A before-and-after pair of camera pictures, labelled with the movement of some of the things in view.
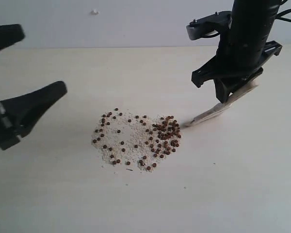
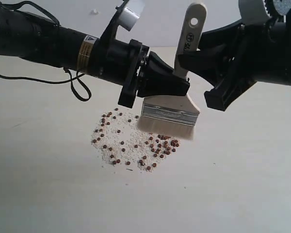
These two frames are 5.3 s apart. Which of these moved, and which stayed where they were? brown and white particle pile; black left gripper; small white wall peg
Moved: black left gripper
Stayed: brown and white particle pile; small white wall peg
